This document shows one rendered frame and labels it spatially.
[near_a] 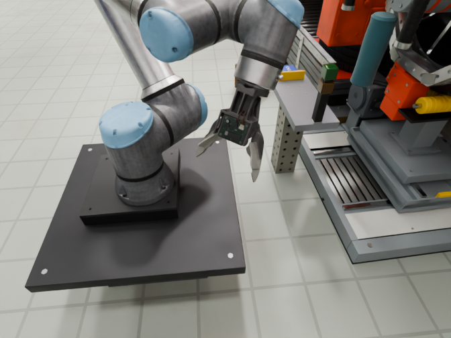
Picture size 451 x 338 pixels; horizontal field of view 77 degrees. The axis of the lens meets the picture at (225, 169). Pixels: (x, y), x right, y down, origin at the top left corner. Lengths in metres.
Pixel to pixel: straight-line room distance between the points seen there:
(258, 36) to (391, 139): 1.08
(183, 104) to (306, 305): 0.81
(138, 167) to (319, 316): 0.79
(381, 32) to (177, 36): 0.87
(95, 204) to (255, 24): 0.71
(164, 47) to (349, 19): 1.12
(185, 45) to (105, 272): 0.64
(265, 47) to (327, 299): 0.91
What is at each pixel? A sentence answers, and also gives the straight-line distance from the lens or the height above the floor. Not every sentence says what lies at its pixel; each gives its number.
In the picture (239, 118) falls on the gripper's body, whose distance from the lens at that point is 0.57.
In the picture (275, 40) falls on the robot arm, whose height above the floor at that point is 0.86.
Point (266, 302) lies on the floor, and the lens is 1.14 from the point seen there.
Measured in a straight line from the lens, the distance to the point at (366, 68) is 1.29.
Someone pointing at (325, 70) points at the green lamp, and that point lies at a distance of 1.00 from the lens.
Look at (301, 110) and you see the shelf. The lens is 1.15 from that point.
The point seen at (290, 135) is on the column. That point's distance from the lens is 1.35.
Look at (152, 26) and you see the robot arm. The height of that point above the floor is 0.89.
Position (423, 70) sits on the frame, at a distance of 1.23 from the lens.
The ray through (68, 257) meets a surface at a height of 0.30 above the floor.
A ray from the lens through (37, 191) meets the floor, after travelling 1.68.
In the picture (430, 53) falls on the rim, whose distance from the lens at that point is 1.37.
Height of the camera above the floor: 1.06
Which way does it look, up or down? 45 degrees down
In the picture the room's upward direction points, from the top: straight up
